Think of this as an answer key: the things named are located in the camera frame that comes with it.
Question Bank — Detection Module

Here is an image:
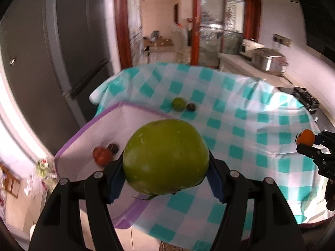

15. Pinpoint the large green apple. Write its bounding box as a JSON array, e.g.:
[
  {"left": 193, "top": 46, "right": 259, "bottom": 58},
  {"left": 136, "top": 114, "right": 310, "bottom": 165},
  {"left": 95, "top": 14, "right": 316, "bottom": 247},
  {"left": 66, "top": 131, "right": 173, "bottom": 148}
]
[{"left": 122, "top": 119, "right": 210, "bottom": 195}]

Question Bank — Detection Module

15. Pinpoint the brown red pomegranate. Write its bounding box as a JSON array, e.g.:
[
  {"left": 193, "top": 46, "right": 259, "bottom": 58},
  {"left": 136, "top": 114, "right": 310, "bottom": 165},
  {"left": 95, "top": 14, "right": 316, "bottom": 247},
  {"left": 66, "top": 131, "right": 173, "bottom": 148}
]
[{"left": 93, "top": 147, "right": 113, "bottom": 166}]

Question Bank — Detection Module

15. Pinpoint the teal white checkered tablecloth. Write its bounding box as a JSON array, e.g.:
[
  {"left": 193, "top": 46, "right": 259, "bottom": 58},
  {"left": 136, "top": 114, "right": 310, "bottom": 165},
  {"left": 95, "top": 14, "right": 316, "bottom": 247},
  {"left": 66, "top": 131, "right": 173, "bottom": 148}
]
[{"left": 89, "top": 63, "right": 323, "bottom": 249}]

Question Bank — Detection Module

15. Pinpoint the glass sliding door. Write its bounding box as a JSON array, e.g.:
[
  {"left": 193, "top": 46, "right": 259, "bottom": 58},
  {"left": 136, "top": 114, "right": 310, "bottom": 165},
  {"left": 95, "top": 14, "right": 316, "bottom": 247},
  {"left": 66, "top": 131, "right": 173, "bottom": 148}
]
[{"left": 192, "top": 0, "right": 262, "bottom": 68}]

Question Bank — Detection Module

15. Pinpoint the white standing fan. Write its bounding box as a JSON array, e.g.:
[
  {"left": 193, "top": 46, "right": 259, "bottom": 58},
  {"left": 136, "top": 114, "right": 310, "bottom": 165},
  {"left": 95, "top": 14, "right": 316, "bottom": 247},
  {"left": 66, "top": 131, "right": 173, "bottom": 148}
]
[{"left": 171, "top": 23, "right": 189, "bottom": 63}]

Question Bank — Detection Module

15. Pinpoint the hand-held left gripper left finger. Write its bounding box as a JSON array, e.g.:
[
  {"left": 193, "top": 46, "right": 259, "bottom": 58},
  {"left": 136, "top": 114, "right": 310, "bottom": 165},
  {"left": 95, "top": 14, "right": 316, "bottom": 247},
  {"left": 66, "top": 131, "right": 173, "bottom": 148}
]
[{"left": 28, "top": 154, "right": 126, "bottom": 251}]

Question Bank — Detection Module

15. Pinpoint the orange tangerine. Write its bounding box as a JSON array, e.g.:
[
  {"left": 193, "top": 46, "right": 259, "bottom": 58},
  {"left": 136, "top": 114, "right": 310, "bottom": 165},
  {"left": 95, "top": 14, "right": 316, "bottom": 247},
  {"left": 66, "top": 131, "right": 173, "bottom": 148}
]
[{"left": 297, "top": 129, "right": 315, "bottom": 146}]

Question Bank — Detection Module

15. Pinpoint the black gas stove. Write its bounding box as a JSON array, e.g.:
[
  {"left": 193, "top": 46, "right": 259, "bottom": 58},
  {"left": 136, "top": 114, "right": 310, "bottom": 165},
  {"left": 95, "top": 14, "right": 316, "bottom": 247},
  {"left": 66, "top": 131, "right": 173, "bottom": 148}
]
[{"left": 292, "top": 86, "right": 320, "bottom": 111}]

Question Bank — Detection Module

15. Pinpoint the purple white storage box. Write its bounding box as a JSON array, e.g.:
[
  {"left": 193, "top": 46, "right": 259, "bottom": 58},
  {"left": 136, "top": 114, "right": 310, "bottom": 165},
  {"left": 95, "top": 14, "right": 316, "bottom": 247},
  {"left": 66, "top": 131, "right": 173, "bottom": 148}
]
[{"left": 54, "top": 102, "right": 170, "bottom": 229}]

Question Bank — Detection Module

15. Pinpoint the dark range hood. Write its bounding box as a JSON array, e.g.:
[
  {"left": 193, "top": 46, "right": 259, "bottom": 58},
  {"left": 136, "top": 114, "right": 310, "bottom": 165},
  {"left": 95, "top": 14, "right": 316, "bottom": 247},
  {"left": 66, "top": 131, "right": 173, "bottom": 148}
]
[{"left": 292, "top": 0, "right": 335, "bottom": 63}]

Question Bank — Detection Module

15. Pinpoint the crinkled plastic bag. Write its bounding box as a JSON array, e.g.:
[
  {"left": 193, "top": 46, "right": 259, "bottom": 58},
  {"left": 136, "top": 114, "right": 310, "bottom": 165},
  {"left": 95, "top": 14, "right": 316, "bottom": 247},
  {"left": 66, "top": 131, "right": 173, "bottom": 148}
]
[{"left": 35, "top": 158, "right": 57, "bottom": 186}]

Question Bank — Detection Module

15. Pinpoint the metal wall socket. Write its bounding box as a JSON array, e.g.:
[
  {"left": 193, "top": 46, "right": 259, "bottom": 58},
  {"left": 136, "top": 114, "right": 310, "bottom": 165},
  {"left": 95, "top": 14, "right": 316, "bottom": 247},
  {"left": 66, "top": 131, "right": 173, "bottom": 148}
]
[{"left": 273, "top": 34, "right": 291, "bottom": 47}]

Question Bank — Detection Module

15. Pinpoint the wooden table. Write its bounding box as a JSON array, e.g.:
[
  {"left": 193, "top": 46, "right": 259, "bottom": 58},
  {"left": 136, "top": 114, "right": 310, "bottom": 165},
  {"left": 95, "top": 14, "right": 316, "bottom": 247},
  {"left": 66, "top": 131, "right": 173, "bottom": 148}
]
[{"left": 143, "top": 39, "right": 175, "bottom": 63}]

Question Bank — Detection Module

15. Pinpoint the small green lime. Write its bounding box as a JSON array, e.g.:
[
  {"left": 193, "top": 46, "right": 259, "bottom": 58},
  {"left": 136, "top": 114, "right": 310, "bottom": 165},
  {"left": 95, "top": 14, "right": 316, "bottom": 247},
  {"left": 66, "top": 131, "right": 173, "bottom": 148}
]
[{"left": 172, "top": 97, "right": 186, "bottom": 111}]

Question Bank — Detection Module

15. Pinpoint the red wooden door frame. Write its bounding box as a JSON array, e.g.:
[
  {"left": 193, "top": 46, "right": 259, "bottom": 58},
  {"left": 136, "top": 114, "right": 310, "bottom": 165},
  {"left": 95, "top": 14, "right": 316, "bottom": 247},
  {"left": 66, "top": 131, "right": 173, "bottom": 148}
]
[{"left": 114, "top": 0, "right": 133, "bottom": 70}]

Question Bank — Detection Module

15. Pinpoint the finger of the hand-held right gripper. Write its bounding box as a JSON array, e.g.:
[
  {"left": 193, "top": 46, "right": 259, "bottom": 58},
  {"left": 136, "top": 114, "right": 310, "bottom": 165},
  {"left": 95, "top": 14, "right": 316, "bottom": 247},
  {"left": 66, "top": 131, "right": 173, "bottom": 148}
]
[
  {"left": 296, "top": 144, "right": 325, "bottom": 160},
  {"left": 313, "top": 131, "right": 335, "bottom": 147}
]

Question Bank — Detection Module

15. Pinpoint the silver countertop appliance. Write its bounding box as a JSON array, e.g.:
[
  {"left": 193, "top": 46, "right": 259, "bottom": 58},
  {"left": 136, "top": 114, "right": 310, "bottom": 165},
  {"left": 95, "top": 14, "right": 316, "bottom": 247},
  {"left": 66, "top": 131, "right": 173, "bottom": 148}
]
[{"left": 253, "top": 48, "right": 288, "bottom": 72}]

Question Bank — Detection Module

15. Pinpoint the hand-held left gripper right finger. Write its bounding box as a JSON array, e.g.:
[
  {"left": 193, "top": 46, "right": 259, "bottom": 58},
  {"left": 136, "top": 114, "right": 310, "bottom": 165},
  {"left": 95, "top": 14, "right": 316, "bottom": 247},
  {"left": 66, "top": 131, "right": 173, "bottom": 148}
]
[{"left": 206, "top": 150, "right": 304, "bottom": 251}]

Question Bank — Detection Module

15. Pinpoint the dark grey refrigerator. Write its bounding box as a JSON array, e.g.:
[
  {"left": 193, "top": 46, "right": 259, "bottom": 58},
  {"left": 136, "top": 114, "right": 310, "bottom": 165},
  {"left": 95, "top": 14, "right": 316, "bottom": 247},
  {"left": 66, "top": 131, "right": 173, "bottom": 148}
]
[{"left": 0, "top": 0, "right": 116, "bottom": 149}]

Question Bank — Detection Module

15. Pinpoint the white kitchen appliance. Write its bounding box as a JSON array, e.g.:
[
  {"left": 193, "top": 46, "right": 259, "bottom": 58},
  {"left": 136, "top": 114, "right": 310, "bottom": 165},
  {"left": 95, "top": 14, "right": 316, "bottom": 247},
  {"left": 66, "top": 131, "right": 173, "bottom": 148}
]
[{"left": 239, "top": 39, "right": 262, "bottom": 58}]

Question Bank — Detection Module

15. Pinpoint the white kitchen counter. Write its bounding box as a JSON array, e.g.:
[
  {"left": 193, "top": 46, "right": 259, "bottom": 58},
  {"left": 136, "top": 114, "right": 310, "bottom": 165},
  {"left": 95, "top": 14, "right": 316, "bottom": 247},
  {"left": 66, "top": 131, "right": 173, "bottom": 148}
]
[{"left": 218, "top": 52, "right": 294, "bottom": 87}]

